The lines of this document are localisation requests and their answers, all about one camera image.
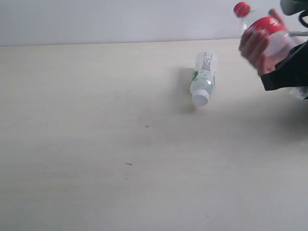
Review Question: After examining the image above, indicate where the person's open bare hand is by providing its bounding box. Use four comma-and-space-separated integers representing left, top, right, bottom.
233, 2, 296, 76

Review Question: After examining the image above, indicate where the clear cola bottle red label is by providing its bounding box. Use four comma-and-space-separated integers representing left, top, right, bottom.
233, 1, 308, 100

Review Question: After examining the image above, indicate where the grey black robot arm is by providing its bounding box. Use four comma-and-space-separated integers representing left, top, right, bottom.
280, 0, 308, 16

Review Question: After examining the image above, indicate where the small white-capped clear bottle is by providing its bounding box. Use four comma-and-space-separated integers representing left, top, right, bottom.
189, 51, 218, 107

